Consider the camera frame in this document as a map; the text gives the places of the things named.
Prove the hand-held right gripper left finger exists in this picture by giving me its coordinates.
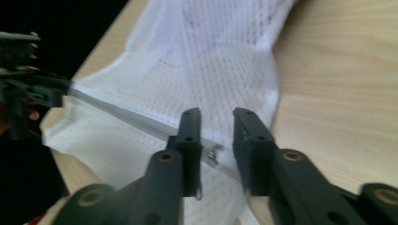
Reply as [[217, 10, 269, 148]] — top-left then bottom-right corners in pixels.
[[166, 107, 203, 199]]

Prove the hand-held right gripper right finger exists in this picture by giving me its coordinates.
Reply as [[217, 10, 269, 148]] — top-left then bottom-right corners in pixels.
[[232, 107, 280, 197]]

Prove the white mesh laundry bag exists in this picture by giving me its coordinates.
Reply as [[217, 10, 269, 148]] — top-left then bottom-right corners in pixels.
[[41, 0, 302, 225]]

